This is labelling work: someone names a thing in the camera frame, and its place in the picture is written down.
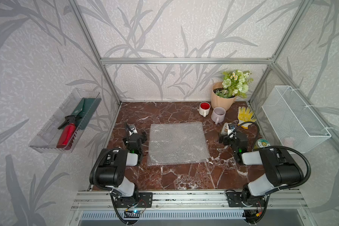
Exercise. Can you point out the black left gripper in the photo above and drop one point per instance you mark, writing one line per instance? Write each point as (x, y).
(142, 138)

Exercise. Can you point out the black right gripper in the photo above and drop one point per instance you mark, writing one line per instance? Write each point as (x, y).
(226, 138)

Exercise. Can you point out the clear bubble wrap sheet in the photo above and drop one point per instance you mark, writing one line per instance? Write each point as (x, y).
(177, 143)

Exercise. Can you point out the white mug red inside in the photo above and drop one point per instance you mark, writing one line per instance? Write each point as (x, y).
(204, 109)

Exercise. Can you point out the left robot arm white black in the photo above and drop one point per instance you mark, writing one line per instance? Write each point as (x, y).
(108, 172)

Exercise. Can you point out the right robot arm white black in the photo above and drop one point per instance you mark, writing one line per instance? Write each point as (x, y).
(284, 167)

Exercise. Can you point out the small grey tray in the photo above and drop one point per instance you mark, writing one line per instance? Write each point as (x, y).
(224, 129)

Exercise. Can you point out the green tape roll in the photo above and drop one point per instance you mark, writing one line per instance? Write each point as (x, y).
(261, 143)

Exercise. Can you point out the yellow work glove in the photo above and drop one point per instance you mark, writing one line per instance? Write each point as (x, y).
(245, 116)

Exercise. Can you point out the pale pink mug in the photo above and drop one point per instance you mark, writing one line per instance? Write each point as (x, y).
(218, 115)

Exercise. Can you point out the terracotta flower pot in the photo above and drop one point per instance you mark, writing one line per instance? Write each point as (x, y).
(217, 101)

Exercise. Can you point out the green garden trowel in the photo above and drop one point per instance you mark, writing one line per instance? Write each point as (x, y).
(84, 112)

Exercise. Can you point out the green white artificial flowers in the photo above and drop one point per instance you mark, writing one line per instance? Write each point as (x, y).
(235, 84)

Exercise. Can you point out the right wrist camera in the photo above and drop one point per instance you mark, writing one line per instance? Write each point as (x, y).
(230, 128)

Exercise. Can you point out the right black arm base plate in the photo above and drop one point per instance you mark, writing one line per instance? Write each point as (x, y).
(237, 199)

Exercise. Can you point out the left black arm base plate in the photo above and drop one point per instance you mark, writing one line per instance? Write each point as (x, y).
(141, 199)

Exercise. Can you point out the white wire mesh basket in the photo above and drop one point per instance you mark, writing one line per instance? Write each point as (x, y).
(293, 121)

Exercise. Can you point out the red handled pruning shears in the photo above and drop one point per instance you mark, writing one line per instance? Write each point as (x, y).
(67, 137)

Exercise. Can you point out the clear plastic wall bin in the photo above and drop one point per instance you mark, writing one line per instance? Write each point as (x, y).
(46, 139)

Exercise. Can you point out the aluminium mounting rail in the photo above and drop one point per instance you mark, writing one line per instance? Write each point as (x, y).
(185, 200)

